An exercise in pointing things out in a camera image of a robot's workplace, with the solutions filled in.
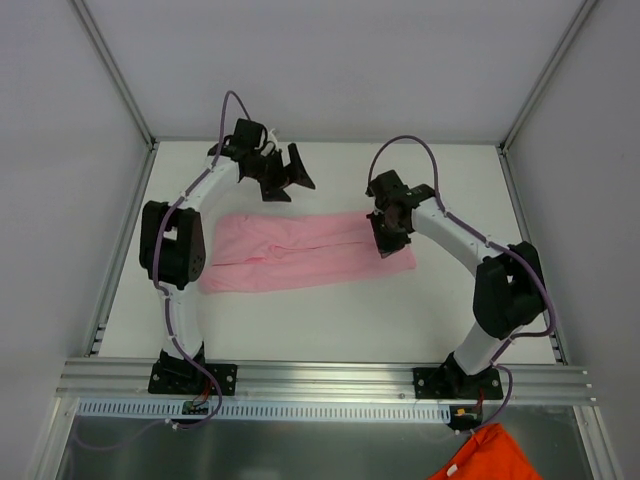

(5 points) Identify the aluminium mounting rail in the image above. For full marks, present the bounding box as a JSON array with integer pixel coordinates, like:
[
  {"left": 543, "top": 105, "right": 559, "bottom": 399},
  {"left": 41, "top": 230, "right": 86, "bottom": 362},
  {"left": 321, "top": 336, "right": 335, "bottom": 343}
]
[{"left": 55, "top": 357, "right": 597, "bottom": 406}]

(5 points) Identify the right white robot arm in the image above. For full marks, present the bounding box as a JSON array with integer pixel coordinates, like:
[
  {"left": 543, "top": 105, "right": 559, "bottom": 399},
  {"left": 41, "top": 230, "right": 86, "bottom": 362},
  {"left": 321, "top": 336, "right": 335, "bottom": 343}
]
[{"left": 366, "top": 170, "right": 547, "bottom": 400}]

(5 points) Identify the left aluminium frame post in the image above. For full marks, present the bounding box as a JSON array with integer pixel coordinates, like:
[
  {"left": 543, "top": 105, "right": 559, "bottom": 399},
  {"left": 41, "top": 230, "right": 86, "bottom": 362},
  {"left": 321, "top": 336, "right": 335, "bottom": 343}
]
[{"left": 68, "top": 0, "right": 156, "bottom": 150}]

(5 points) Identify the right aluminium frame post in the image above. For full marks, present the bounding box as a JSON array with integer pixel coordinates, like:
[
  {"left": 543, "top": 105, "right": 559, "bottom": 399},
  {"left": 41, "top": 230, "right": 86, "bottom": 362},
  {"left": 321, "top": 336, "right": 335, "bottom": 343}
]
[{"left": 498, "top": 0, "right": 601, "bottom": 151}]

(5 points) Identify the slotted cable duct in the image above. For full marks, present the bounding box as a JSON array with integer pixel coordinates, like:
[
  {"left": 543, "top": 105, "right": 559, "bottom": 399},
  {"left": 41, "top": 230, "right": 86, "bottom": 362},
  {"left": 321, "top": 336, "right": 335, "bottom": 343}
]
[{"left": 76, "top": 399, "right": 451, "bottom": 424}]

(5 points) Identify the purple cable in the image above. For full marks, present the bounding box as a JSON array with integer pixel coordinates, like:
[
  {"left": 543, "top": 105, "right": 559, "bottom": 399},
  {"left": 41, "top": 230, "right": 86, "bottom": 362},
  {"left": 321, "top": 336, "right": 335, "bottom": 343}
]
[
  {"left": 366, "top": 134, "right": 560, "bottom": 426},
  {"left": 152, "top": 90, "right": 251, "bottom": 431}
]

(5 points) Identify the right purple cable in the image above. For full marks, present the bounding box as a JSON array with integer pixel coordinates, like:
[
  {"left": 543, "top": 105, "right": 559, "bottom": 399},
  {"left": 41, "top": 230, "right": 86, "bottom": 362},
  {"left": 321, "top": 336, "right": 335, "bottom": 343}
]
[{"left": 366, "top": 134, "right": 560, "bottom": 426}]

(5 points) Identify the orange t shirt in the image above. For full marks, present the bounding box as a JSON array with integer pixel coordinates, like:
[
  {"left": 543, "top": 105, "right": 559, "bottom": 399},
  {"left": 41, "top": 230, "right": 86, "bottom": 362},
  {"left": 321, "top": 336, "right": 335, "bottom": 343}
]
[{"left": 429, "top": 424, "right": 542, "bottom": 480}]

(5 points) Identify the pink t shirt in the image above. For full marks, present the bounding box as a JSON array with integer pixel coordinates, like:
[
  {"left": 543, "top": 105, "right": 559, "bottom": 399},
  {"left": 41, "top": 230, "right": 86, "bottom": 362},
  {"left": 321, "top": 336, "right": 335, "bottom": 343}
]
[{"left": 199, "top": 212, "right": 417, "bottom": 294}]

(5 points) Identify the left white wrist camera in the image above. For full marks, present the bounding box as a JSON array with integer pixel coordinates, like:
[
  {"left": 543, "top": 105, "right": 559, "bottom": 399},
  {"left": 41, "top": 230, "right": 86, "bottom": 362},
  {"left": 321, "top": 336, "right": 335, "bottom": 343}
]
[{"left": 262, "top": 129, "right": 280, "bottom": 152}]

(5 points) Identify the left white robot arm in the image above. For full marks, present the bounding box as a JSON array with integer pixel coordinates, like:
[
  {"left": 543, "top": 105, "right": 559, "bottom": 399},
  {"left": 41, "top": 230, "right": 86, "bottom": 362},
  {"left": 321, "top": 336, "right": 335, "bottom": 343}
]
[{"left": 139, "top": 119, "right": 315, "bottom": 395}]

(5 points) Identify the aluminium frame post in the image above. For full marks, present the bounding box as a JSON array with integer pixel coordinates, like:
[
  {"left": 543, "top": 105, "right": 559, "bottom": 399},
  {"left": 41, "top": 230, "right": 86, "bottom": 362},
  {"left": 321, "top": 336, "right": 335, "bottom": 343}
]
[
  {"left": 68, "top": 0, "right": 156, "bottom": 150},
  {"left": 498, "top": 0, "right": 601, "bottom": 151}
]

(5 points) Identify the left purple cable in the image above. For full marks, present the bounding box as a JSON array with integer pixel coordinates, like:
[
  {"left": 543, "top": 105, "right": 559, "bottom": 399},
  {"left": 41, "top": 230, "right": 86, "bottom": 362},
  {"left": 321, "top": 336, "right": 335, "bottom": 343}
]
[{"left": 152, "top": 90, "right": 251, "bottom": 431}]

